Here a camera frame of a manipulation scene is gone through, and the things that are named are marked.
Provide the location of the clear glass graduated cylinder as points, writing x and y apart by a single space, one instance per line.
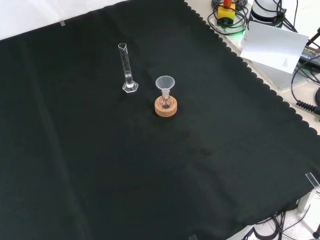
128 81

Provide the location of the small round-bottom glass flask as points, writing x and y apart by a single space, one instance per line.
165 103

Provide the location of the clear plastic funnel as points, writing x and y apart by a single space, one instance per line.
165 83

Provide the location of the black bench cloth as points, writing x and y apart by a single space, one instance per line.
100 150

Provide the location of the clear cloth clip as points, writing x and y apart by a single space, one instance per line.
193 237
312 179

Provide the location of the yellow stop button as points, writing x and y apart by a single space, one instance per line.
226 15

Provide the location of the grey tape piece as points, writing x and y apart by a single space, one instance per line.
62 23

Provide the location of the black power adapter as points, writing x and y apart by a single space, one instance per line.
311 53

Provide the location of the black tripod leg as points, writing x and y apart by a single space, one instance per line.
314 38

